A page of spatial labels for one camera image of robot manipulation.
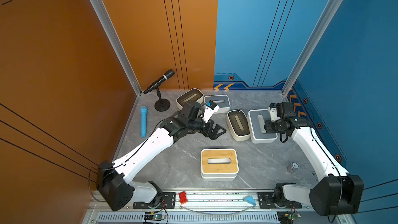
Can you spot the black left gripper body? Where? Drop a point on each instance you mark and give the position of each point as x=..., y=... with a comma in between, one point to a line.
x=206, y=129

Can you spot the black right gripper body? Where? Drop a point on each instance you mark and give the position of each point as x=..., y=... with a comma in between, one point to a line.
x=272, y=127

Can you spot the cream box brown lid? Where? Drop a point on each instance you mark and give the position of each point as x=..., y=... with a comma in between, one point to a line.
x=238, y=125
x=193, y=94

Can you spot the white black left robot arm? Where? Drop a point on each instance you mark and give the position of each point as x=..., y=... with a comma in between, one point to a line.
x=115, y=180

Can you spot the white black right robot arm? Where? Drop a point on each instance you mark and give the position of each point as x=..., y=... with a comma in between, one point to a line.
x=337, y=191

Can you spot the small round metal disc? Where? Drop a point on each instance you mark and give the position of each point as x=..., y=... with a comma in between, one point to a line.
x=292, y=167

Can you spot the blue toy microphone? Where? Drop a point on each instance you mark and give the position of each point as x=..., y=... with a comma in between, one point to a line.
x=143, y=111

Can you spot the right circuit board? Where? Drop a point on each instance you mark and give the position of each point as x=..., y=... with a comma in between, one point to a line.
x=288, y=217

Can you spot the circuit board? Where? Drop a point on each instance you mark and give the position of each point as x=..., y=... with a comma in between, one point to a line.
x=288, y=217
x=154, y=217

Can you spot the left circuit board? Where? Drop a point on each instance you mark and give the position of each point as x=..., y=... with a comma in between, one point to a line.
x=154, y=217

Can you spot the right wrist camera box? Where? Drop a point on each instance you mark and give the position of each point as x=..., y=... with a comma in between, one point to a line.
x=273, y=112

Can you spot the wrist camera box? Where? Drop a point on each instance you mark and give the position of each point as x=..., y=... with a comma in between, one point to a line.
x=273, y=112
x=210, y=108

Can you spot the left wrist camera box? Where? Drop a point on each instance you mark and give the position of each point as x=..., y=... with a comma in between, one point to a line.
x=210, y=108

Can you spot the red block on rail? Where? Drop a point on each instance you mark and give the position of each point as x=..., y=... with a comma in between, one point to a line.
x=182, y=197

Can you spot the blue triangular piece on rail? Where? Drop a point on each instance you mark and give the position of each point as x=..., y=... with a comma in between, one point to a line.
x=250, y=200

